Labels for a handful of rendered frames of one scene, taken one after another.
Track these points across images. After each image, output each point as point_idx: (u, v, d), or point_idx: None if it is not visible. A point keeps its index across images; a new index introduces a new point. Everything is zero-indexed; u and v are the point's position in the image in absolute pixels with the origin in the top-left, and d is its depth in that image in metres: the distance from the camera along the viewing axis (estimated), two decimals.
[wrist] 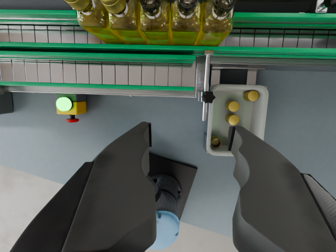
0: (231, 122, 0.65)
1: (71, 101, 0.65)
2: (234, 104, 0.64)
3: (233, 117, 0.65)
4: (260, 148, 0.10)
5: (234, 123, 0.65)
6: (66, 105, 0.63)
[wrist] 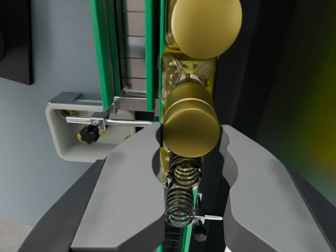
0: None
1: None
2: (194, 126, 0.11)
3: (100, 131, 0.55)
4: (247, 146, 0.10)
5: None
6: None
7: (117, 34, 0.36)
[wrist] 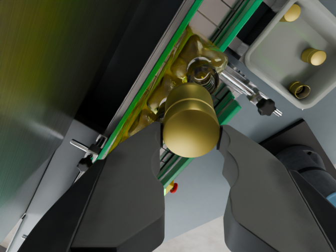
0: (205, 123, 0.11)
1: None
2: None
3: (192, 147, 0.12)
4: (247, 146, 0.10)
5: (188, 120, 0.11)
6: None
7: None
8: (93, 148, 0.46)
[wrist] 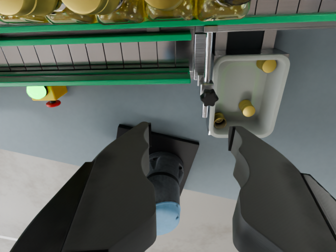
0: None
1: (44, 86, 0.53)
2: None
3: None
4: (260, 148, 0.10)
5: None
6: (39, 93, 0.52)
7: (140, 68, 0.45)
8: None
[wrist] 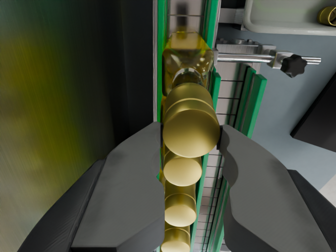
0: (192, 165, 0.17)
1: None
2: (177, 220, 0.20)
3: (183, 180, 0.18)
4: (247, 146, 0.10)
5: (181, 163, 0.17)
6: None
7: (236, 115, 0.45)
8: None
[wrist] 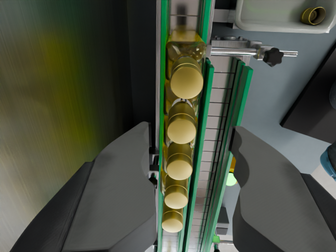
0: (188, 126, 0.23)
1: None
2: (177, 174, 0.26)
3: (182, 138, 0.24)
4: (260, 148, 0.10)
5: (180, 124, 0.23)
6: (232, 178, 0.67)
7: (229, 103, 0.51)
8: (152, 168, 0.53)
